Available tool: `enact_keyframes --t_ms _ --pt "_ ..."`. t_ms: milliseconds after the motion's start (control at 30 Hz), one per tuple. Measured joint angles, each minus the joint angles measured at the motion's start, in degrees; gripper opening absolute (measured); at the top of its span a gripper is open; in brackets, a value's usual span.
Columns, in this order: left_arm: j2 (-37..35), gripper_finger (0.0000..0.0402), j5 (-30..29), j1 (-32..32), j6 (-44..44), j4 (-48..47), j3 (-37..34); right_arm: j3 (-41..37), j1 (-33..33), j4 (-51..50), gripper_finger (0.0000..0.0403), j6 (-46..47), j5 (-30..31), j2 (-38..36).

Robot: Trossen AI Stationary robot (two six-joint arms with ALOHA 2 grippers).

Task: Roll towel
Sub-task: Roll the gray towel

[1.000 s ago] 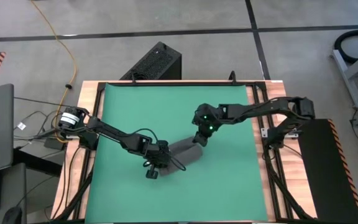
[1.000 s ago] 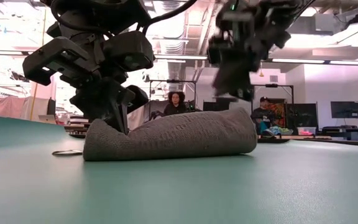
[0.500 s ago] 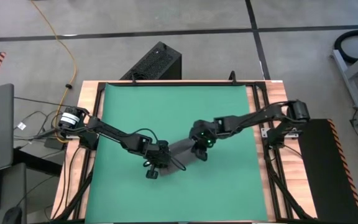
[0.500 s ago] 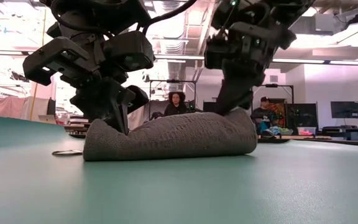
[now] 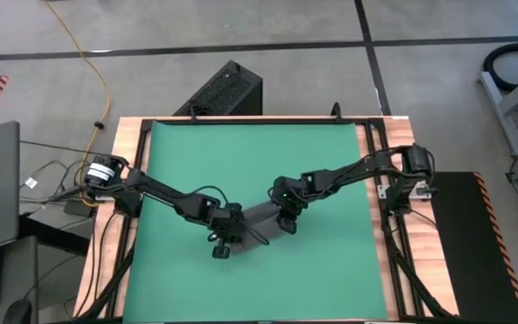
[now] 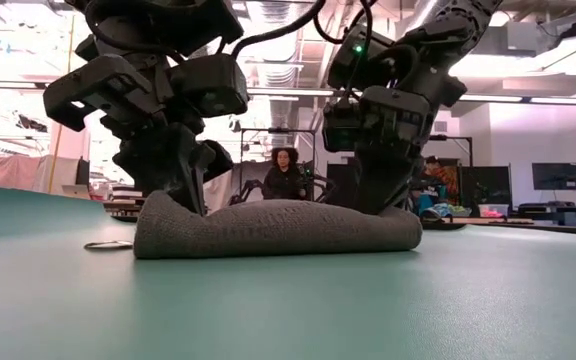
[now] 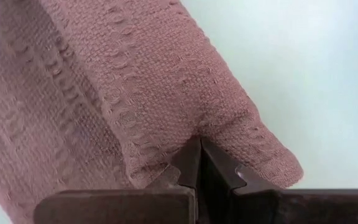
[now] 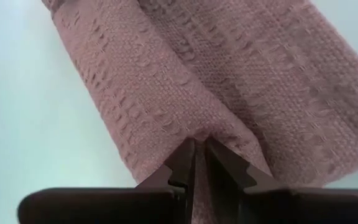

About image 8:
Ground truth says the green table mat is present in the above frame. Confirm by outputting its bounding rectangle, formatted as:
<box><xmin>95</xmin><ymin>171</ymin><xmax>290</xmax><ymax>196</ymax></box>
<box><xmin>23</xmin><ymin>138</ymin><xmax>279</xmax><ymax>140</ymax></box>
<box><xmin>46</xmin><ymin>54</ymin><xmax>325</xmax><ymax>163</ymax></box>
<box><xmin>0</xmin><ymin>0</ymin><xmax>358</xmax><ymax>224</ymax></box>

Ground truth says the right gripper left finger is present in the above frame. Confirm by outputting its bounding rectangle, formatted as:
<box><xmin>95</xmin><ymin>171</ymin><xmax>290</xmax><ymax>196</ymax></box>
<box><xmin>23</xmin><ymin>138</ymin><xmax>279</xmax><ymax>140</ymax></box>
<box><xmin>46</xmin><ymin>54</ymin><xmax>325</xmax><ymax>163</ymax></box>
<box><xmin>17</xmin><ymin>138</ymin><xmax>196</xmax><ymax>224</ymax></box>

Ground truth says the grey woven towel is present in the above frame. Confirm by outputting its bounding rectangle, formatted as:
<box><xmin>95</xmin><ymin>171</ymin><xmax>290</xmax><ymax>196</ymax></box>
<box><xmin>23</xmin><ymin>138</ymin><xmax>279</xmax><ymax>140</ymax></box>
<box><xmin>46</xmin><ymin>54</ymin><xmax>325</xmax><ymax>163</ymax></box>
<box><xmin>40</xmin><ymin>0</ymin><xmax>358</xmax><ymax>224</ymax></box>

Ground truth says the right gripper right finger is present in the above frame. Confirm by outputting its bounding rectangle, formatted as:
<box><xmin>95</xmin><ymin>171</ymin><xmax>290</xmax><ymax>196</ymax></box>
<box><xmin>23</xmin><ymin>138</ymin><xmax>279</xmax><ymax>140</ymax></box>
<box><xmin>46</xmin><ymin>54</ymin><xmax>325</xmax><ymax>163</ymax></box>
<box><xmin>205</xmin><ymin>136</ymin><xmax>358</xmax><ymax>224</ymax></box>

